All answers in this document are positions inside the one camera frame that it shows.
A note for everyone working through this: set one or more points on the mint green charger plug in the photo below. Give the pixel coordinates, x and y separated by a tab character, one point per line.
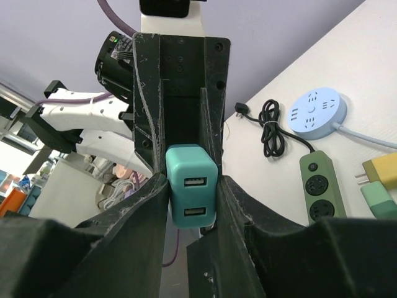
379	200

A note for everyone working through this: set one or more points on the round blue power socket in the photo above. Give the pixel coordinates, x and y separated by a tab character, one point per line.
313	115

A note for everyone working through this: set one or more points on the yellow USB charger plug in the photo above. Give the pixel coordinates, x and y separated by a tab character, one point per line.
381	169

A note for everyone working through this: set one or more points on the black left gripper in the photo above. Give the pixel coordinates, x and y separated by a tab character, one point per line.
179	95

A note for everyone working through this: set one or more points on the green power strip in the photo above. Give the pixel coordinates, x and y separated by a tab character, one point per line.
320	187

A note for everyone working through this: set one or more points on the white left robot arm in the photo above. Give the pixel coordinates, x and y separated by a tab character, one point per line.
99	124

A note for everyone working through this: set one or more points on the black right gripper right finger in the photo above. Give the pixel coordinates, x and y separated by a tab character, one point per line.
255	252

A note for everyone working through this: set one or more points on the teal USB charger plug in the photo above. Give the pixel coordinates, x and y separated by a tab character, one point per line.
193	177

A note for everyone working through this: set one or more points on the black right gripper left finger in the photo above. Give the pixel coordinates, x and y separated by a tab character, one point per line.
118	253

